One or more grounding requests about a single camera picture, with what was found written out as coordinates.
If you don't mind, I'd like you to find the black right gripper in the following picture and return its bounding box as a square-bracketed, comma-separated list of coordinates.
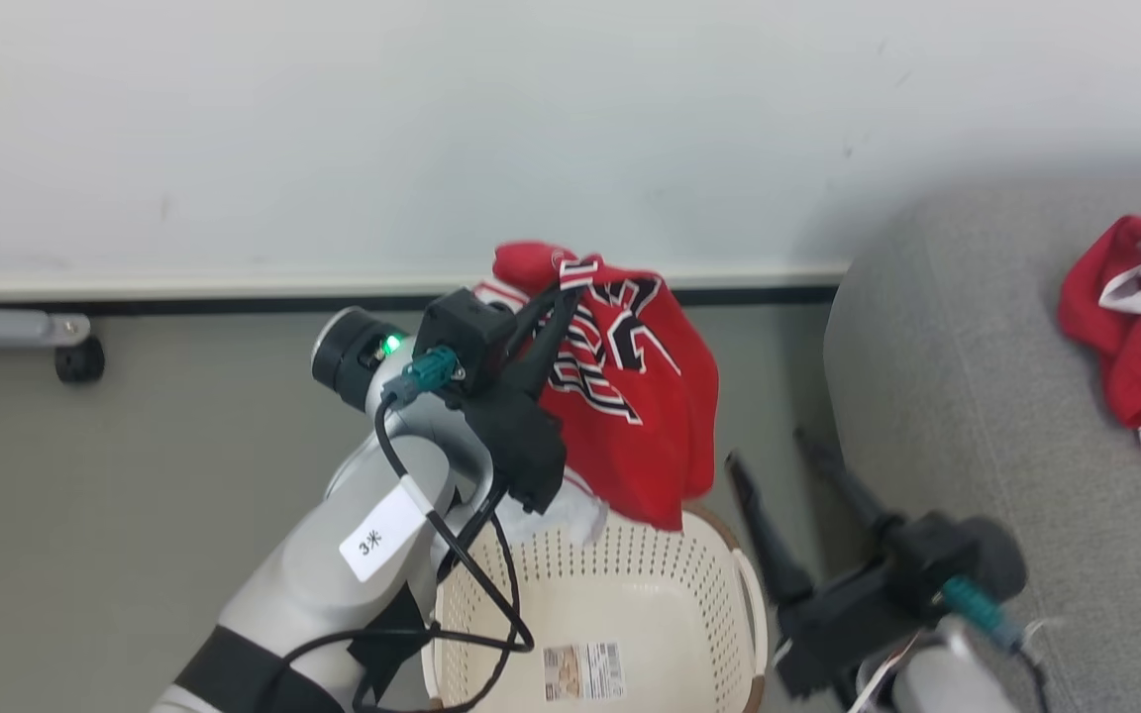
[726, 427, 940, 700]

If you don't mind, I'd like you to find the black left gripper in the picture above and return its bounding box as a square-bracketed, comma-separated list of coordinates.
[462, 285, 582, 514]

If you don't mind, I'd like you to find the red basketball jersey black lettering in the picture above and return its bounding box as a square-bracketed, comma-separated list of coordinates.
[476, 241, 720, 533]

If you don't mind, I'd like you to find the light grey fabric sofa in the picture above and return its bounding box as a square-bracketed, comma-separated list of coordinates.
[823, 168, 1141, 713]

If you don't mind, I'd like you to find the white cloth garment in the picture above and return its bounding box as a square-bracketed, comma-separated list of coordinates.
[506, 473, 611, 548]

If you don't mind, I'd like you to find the cream perforated laundry basket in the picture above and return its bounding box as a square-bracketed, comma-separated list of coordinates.
[420, 505, 770, 713]

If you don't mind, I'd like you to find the printed sticker label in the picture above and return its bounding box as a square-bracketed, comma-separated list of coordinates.
[543, 642, 627, 703]

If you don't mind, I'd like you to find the black floor edge strip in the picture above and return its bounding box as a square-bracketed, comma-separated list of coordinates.
[65, 285, 841, 318]

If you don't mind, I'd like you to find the black caster wheel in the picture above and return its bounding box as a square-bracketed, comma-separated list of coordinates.
[54, 337, 106, 385]

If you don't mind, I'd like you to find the teal left cable connector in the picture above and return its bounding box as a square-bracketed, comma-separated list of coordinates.
[382, 345, 463, 405]

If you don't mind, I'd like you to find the teal cable connector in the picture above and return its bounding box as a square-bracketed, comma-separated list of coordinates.
[382, 345, 463, 405]
[942, 577, 1025, 652]

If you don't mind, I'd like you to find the teal right cable connector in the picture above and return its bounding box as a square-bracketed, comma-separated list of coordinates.
[942, 577, 1025, 652]

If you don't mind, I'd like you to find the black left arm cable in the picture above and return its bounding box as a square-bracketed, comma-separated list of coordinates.
[263, 396, 537, 713]

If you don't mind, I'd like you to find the white paper cable tag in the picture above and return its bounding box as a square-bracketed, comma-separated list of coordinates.
[339, 479, 431, 583]

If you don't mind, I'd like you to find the white wall baseboard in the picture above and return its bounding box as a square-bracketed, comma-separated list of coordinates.
[0, 263, 851, 303]

